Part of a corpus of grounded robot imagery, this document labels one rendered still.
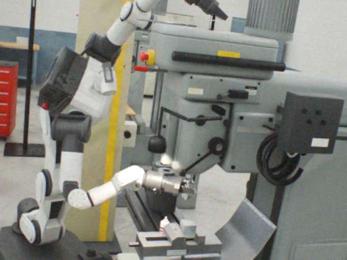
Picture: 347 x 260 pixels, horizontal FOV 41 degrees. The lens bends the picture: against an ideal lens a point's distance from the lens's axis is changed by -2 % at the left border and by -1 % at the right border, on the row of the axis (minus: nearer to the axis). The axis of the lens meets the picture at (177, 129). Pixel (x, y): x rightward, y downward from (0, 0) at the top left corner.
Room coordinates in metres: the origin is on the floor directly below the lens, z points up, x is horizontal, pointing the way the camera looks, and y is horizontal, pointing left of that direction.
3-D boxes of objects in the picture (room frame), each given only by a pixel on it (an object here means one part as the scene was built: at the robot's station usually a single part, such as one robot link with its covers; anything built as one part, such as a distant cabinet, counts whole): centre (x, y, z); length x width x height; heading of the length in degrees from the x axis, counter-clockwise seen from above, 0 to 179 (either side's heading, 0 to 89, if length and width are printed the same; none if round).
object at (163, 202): (2.28, 0.04, 1.06); 0.22 x 0.12 x 0.20; 12
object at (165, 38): (1.85, -0.09, 1.81); 0.47 x 0.26 x 0.16; 109
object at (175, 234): (1.77, -0.05, 1.05); 0.12 x 0.06 x 0.04; 20
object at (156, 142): (1.73, 0.07, 1.44); 0.07 x 0.07 x 0.06
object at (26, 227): (2.36, 0.68, 0.68); 0.21 x 0.20 x 0.13; 38
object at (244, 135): (1.91, -0.26, 1.47); 0.24 x 0.19 x 0.26; 19
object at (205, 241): (1.78, -0.07, 1.01); 0.35 x 0.15 x 0.11; 110
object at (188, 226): (1.79, -0.10, 1.07); 0.06 x 0.05 x 0.06; 20
